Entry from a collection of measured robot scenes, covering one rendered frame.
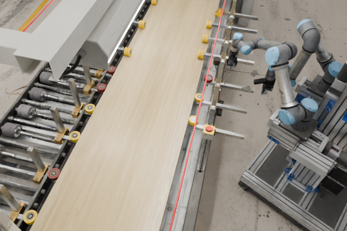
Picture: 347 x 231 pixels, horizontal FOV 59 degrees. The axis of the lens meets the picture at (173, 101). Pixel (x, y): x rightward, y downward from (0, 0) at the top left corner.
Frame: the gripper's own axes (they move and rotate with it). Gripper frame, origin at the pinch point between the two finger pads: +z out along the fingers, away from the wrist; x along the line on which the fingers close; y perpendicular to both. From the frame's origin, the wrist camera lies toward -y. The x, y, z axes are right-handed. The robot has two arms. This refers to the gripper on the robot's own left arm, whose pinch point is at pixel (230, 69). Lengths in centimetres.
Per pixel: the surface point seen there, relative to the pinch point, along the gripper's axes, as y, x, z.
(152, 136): -80, 46, 11
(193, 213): -120, 3, 31
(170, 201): -112, 22, 39
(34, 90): -59, 158, 15
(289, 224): -78, -83, 101
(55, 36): -165, 35, -145
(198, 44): 39, 36, 11
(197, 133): -47, 15, 39
